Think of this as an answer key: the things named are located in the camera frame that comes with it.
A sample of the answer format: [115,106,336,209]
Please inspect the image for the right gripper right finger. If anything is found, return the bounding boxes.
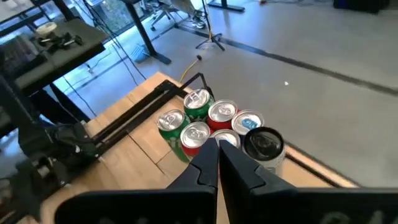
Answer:
[219,140,398,224]

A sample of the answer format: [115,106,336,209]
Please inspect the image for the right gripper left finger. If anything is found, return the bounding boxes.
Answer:
[54,138,220,224]

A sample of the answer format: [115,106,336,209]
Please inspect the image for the grey desk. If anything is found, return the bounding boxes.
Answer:
[0,17,109,94]

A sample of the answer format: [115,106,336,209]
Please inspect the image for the black desk stand leg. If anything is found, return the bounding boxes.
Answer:
[123,0,172,65]

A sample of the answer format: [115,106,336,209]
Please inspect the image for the black tripod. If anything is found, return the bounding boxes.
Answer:
[195,0,226,52]

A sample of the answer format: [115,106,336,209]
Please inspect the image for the grey office chair base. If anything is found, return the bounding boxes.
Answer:
[150,0,180,32]

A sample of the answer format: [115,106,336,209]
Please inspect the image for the black keyboard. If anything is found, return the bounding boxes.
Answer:
[0,34,47,78]

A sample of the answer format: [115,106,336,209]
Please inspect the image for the white tape roll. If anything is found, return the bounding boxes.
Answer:
[35,21,58,35]

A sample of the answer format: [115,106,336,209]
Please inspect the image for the black metal rack frame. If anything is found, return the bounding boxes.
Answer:
[129,72,333,189]

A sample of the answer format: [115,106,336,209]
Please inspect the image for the black floor cable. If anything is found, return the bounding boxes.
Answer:
[62,0,147,118]

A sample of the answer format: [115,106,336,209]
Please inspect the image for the yellow cable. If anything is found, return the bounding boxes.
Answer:
[178,54,203,83]

